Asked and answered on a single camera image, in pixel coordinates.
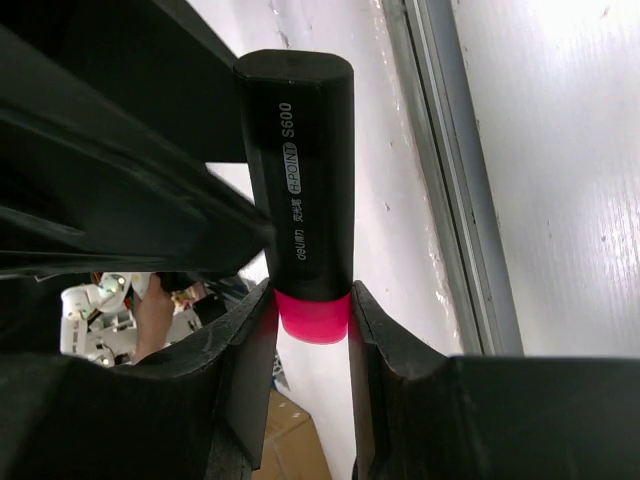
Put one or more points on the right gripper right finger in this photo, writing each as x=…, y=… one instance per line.
x=419, y=414

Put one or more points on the pink highlighter black cap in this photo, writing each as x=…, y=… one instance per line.
x=298, y=121

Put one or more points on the metal table rail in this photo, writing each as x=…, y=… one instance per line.
x=429, y=58

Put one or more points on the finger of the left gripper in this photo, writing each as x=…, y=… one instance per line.
x=111, y=113

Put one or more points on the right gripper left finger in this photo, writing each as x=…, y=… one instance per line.
x=194, y=410

